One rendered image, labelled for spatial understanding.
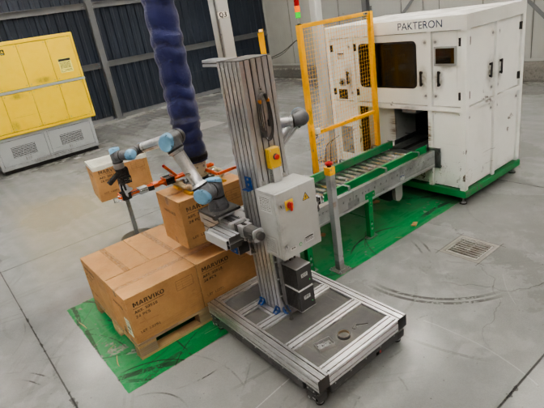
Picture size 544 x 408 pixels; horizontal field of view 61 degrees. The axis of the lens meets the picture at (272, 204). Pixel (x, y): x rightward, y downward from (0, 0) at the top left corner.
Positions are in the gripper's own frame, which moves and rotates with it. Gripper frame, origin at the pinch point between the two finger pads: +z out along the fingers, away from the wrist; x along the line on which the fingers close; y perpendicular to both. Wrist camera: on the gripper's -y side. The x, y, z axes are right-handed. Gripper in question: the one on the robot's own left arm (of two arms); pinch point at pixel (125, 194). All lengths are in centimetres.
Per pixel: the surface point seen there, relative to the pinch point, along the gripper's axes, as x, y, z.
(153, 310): -22, -11, 85
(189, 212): -19.5, 36.9, 24.1
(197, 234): -19, 40, 44
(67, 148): 736, 120, 96
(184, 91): -12, 59, -62
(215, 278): -21, 45, 86
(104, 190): 177, 30, 45
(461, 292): -149, 190, 123
